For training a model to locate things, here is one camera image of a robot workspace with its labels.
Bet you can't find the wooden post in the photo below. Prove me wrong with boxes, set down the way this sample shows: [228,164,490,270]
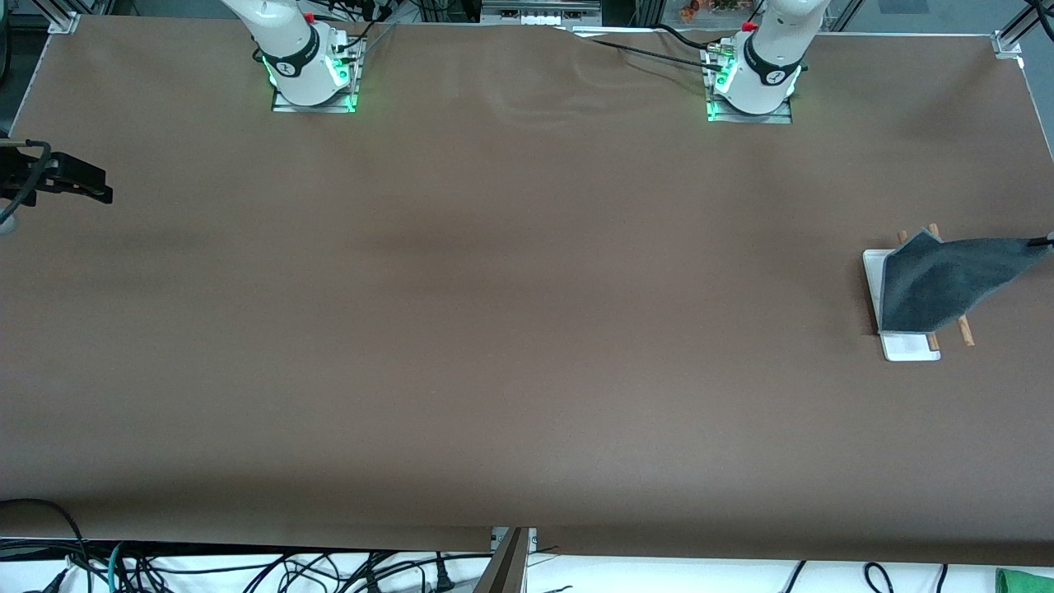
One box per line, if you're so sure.
[473,527,529,593]

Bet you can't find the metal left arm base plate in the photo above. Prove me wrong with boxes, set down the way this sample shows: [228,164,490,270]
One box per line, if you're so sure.
[706,45,793,124]

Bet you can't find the grey power strip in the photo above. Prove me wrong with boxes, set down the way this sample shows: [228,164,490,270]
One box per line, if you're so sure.
[482,0,603,26]

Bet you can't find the grey towel with pink side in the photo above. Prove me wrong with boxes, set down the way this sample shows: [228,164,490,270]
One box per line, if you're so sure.
[877,230,1054,334]

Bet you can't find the short black table cable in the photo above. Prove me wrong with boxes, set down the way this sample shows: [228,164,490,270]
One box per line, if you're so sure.
[655,23,727,52]

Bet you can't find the tangled black floor cables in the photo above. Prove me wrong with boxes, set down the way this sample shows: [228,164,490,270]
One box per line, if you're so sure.
[124,550,495,593]

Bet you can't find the black arched floor cable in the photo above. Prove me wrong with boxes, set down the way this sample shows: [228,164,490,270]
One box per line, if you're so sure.
[0,497,88,593]

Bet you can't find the orange background items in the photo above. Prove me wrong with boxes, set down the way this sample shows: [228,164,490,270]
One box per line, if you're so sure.
[679,0,763,21]

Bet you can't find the green object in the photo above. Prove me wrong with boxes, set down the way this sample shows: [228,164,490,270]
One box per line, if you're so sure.
[995,567,1054,593]

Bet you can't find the long black table cable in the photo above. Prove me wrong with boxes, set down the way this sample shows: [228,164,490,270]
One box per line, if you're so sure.
[564,27,725,73]

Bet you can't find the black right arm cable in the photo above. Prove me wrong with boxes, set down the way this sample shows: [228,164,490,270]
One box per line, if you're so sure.
[0,140,53,225]

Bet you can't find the white rack base plate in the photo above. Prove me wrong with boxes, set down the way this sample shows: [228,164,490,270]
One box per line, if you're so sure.
[862,249,941,362]

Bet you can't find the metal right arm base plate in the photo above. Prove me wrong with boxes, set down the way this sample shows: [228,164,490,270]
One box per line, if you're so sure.
[272,37,360,114]

